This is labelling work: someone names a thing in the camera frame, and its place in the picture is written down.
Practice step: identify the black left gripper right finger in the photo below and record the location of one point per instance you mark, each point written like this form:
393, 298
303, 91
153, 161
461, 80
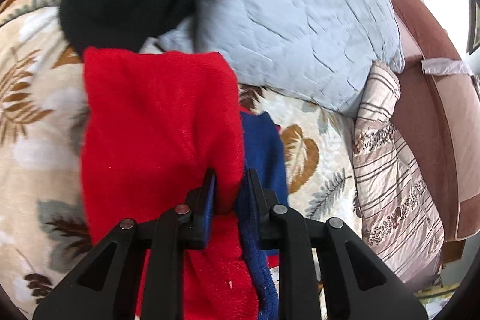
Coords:
325, 270

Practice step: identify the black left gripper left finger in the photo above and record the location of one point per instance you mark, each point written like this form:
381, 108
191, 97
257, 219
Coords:
136, 270

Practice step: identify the red and blue sweater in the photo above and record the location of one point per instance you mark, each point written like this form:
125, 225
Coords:
157, 124

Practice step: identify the beige leaf-pattern fleece blanket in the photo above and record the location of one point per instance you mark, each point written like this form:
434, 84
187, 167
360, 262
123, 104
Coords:
43, 109

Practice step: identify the striped floral pink pillow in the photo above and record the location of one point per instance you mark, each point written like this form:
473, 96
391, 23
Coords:
400, 221

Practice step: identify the brown pink upholstered headboard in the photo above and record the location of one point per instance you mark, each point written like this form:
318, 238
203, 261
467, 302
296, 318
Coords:
438, 116

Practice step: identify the light grey quilted pillow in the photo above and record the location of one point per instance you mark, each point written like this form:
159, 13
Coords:
317, 50

